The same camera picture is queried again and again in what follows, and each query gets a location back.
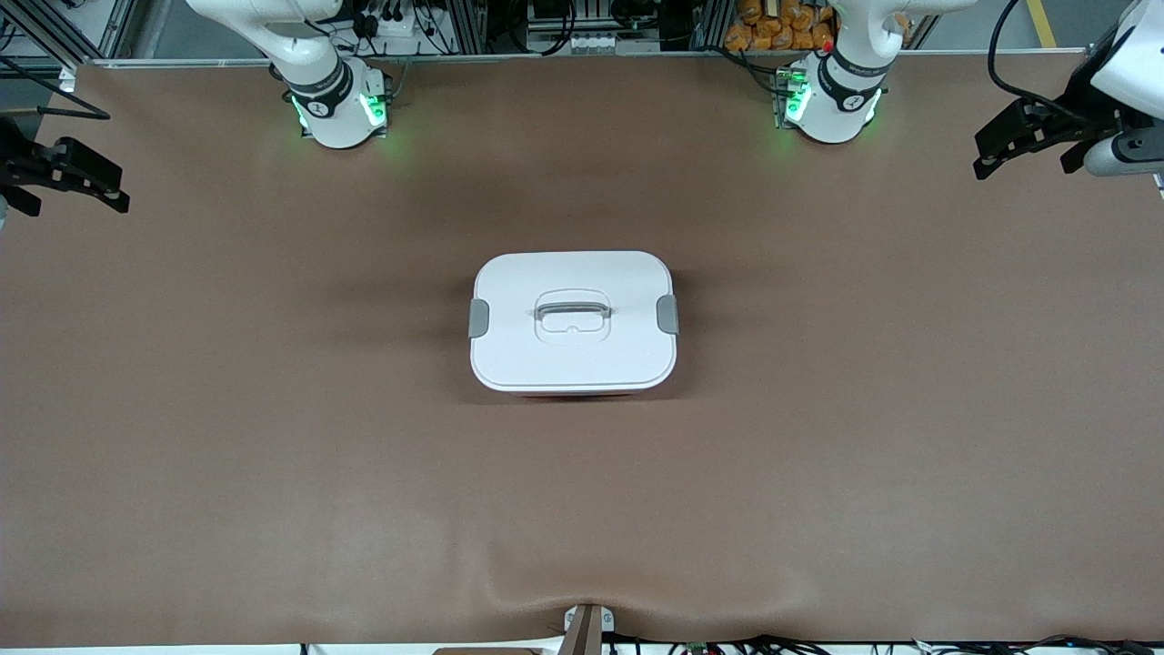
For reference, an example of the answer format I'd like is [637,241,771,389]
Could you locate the white box lid grey latches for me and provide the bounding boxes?
[468,250,680,395]

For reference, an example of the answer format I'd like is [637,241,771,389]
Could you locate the orange snack bag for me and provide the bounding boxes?
[725,0,838,53]

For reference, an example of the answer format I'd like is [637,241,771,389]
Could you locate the white power strip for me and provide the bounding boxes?
[350,0,437,55]

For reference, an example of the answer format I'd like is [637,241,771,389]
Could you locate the grey multi-port device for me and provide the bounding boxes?
[527,0,637,54]

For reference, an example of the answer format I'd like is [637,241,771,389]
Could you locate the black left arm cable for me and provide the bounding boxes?
[988,0,1092,124]

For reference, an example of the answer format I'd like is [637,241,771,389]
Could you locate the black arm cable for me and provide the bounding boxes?
[0,56,112,119]
[988,0,1092,124]

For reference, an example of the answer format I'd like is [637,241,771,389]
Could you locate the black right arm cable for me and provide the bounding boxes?
[0,56,112,119]

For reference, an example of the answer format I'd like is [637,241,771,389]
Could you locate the aluminium table edge rail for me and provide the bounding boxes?
[77,50,1092,69]

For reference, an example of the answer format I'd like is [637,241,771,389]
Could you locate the metal clamp bracket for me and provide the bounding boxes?
[557,603,617,655]

